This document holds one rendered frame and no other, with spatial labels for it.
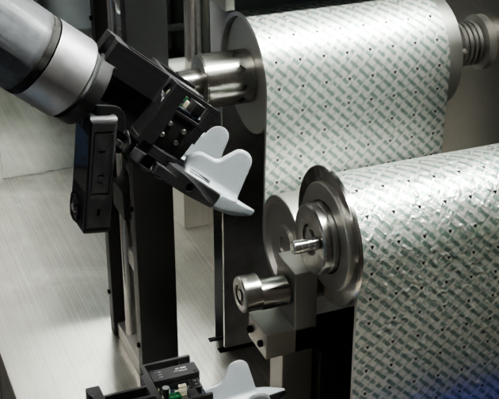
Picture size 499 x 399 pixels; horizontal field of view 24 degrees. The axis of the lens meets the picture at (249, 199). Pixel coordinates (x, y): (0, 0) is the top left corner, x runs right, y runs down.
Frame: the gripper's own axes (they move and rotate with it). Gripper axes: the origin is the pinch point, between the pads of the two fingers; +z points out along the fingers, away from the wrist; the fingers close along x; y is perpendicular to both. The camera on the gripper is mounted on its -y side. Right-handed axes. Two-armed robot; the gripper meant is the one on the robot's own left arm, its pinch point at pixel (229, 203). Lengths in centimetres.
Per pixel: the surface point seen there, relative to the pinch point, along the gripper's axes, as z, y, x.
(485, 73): 36, 27, 26
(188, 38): 22, 6, 73
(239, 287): 11.3, -8.3, 6.0
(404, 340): 24.9, -2.0, -4.3
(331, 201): 10.0, 5.5, 0.6
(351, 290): 15.3, -0.4, -3.9
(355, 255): 12.5, 2.9, -4.4
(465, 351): 32.9, 0.4, -4.2
